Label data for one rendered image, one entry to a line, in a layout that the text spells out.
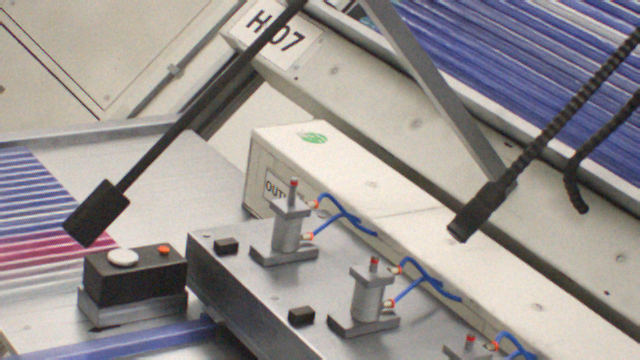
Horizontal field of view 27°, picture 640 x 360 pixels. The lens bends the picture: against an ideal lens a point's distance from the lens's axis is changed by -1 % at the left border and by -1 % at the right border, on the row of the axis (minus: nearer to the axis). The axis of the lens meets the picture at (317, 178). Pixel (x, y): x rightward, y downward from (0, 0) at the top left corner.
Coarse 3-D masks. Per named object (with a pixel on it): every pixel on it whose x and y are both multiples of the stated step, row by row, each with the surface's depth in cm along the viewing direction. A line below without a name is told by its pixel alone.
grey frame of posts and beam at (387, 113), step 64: (256, 0) 145; (256, 64) 141; (320, 64) 133; (384, 64) 128; (192, 128) 144; (384, 128) 123; (448, 128) 119; (448, 192) 115; (512, 192) 111; (576, 256) 104
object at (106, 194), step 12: (108, 180) 90; (96, 192) 90; (108, 192) 89; (120, 192) 90; (84, 204) 89; (96, 204) 89; (108, 204) 89; (120, 204) 90; (72, 216) 89; (84, 216) 89; (96, 216) 89; (108, 216) 90; (72, 228) 89; (84, 228) 89; (96, 228) 90; (84, 240) 90
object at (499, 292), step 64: (256, 128) 123; (320, 128) 125; (256, 192) 124; (320, 192) 115; (384, 192) 115; (384, 256) 108; (448, 256) 105; (512, 256) 107; (512, 320) 97; (576, 320) 99
